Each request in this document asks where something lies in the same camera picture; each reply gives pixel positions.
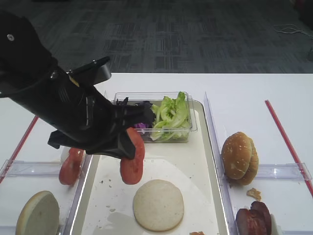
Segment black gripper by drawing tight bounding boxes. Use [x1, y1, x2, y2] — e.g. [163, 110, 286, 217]
[47, 78, 154, 159]

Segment tomato slice front pair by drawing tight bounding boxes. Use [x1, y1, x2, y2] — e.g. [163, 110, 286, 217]
[120, 127, 145, 185]

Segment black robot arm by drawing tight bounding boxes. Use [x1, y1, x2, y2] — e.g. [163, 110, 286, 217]
[0, 11, 154, 160]

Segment green lettuce leaves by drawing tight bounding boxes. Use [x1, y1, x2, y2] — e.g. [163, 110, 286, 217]
[151, 92, 190, 142]

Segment tomato slices remaining left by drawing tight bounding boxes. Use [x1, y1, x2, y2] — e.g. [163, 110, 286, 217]
[59, 148, 84, 186]

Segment dark red meat patty front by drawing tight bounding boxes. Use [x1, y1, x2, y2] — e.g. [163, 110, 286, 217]
[235, 209, 267, 235]

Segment dark red meat patty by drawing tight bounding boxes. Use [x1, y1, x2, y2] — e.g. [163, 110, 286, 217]
[250, 201, 272, 235]
[235, 209, 267, 235]

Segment dark red meat patty back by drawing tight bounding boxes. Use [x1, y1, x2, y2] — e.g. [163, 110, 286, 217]
[250, 201, 272, 235]

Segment white cheese slice right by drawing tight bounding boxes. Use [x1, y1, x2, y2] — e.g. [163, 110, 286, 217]
[270, 214, 283, 235]

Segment shredded purple cabbage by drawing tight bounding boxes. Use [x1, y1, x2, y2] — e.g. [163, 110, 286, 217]
[114, 97, 153, 142]

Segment clear plastic salad container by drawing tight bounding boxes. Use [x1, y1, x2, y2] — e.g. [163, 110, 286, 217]
[113, 92, 197, 142]

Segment white onion piece left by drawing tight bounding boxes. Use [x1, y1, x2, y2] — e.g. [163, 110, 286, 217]
[60, 147, 70, 163]

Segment cream rectangular serving tray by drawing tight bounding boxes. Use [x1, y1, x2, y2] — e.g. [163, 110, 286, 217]
[70, 101, 228, 235]

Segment round bun bottom on tray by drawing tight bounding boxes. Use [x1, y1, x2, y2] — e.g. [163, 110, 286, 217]
[133, 179, 184, 232]

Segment left red strip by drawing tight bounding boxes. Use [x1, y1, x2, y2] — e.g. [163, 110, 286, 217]
[0, 116, 38, 183]

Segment red strip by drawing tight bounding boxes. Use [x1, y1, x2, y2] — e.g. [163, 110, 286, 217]
[265, 100, 313, 195]
[0, 116, 38, 183]

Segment left clear acrylic divider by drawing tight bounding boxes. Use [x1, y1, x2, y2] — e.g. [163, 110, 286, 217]
[59, 154, 101, 235]

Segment clear acrylic divider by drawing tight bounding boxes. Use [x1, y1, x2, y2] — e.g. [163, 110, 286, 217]
[204, 92, 238, 235]
[59, 154, 101, 235]

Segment upper left acrylic holder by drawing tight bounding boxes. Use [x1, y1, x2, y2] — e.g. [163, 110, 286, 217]
[0, 160, 62, 177]

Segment acrylic holder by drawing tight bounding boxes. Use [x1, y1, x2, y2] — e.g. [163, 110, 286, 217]
[0, 160, 62, 177]
[255, 163, 312, 181]

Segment upright bun half left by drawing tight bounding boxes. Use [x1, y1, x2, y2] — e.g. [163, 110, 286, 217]
[15, 190, 60, 235]

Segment sesame burger bun front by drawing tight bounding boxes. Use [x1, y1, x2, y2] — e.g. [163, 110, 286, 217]
[222, 132, 252, 180]

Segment sesame burger bun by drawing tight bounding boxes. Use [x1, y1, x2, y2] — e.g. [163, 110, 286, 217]
[241, 139, 259, 186]
[222, 132, 252, 180]

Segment sesame burger bun back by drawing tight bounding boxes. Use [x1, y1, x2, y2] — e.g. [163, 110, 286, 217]
[241, 139, 259, 186]

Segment right clear acrylic divider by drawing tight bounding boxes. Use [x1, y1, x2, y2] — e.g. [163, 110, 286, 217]
[204, 92, 238, 235]

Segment fried crumb on table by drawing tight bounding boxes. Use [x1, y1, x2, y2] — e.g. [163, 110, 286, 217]
[246, 188, 262, 201]

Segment right red strip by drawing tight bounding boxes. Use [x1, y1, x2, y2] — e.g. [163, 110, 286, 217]
[265, 100, 313, 195]

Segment upper right acrylic holder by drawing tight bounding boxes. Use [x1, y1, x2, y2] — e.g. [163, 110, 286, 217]
[255, 163, 312, 181]

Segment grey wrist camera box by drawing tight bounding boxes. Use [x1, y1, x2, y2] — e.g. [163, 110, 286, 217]
[67, 56, 112, 86]

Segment white cable on floor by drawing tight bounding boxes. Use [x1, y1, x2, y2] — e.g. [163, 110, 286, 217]
[273, 23, 313, 39]

